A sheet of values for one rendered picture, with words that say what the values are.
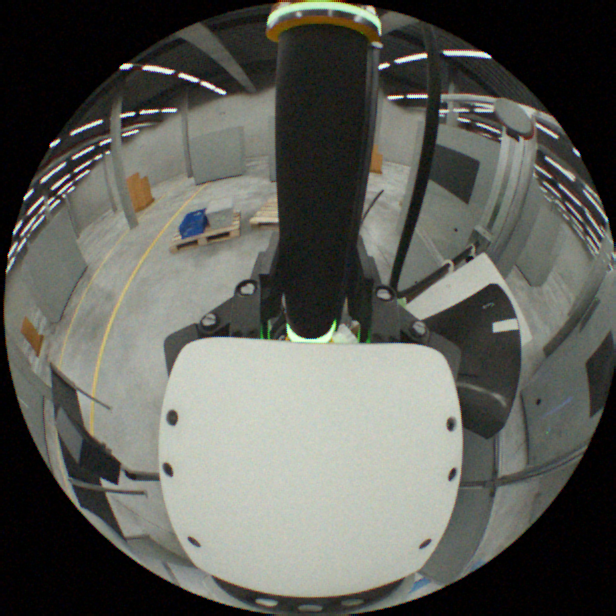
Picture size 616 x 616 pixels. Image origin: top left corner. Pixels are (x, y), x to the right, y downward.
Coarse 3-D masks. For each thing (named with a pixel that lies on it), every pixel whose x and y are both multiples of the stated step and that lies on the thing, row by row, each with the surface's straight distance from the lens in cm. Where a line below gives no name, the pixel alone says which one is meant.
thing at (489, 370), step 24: (456, 312) 29; (480, 312) 26; (504, 312) 25; (456, 336) 23; (480, 336) 22; (504, 336) 22; (480, 360) 20; (504, 360) 20; (456, 384) 18; (480, 384) 18; (504, 384) 18; (480, 408) 17; (504, 408) 17; (480, 432) 17
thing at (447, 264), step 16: (432, 32) 21; (432, 48) 19; (432, 64) 17; (432, 80) 16; (432, 96) 16; (432, 112) 15; (432, 128) 15; (432, 144) 15; (432, 160) 15; (416, 176) 16; (416, 192) 16; (416, 208) 16; (400, 240) 17; (400, 256) 18; (400, 272) 19; (416, 288) 29; (400, 304) 27
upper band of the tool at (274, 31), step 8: (280, 8) 10; (312, 8) 9; (320, 8) 9; (328, 8) 9; (360, 8) 10; (312, 16) 9; (320, 16) 9; (328, 16) 9; (280, 24) 9; (288, 24) 9; (296, 24) 9; (304, 24) 13; (336, 24) 9; (344, 24) 9; (352, 24) 9; (360, 24) 9; (376, 24) 10; (272, 32) 10; (280, 32) 10; (360, 32) 13; (368, 32) 9; (376, 32) 10; (272, 40) 11; (368, 40) 12; (376, 40) 10
